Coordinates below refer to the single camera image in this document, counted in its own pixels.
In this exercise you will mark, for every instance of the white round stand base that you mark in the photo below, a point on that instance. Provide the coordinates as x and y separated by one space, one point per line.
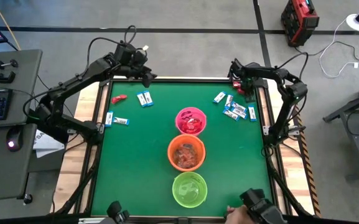
351 23

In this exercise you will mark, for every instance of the wooden table platform boards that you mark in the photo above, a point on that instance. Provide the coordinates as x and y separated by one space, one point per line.
70 174

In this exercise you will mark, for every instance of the red black tool box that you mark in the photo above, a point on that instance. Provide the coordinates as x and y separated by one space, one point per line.
300 21

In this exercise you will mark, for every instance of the black diagonal frame strut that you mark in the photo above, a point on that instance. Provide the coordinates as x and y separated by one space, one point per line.
79 189
288 189

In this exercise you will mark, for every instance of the red KitKat candy bar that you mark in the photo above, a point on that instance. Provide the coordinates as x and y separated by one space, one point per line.
196 123
236 84
240 91
119 99
185 127
197 130

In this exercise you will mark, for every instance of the orange plastic halloween bucket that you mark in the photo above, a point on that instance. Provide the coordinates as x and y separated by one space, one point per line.
170 152

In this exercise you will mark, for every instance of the black round knob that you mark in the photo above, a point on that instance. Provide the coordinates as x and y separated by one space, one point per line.
27 199

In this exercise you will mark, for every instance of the green plastic halloween bucket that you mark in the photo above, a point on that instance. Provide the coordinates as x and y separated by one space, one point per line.
189 194

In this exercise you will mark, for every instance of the person's hand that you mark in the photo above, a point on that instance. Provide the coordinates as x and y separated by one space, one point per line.
238 216

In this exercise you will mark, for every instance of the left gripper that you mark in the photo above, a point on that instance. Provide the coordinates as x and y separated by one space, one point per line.
131 62

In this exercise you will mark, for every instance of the clear red gummy candy bag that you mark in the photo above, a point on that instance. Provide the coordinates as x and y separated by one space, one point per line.
191 155
180 158

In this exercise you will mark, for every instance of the white paper sheet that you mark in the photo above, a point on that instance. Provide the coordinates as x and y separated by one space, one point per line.
47 146

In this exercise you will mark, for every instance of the silver metal bracket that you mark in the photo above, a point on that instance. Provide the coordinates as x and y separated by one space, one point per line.
89 221

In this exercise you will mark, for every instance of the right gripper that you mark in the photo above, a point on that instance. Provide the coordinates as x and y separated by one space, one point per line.
249 79

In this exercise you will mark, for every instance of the orange black hazard strip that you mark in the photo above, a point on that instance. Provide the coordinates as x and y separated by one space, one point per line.
309 174

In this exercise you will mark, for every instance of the black computer mouse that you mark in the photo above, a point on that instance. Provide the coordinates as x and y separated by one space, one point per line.
14 138

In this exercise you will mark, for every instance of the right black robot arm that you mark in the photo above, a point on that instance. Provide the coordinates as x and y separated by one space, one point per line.
286 115

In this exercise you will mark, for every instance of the grey desk with keyboard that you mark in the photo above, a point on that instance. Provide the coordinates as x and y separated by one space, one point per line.
26 77

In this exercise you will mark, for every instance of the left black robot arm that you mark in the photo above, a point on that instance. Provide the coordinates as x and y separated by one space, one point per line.
73 84

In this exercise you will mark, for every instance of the pink plastic halloween bucket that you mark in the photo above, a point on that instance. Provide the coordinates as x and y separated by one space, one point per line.
198 113

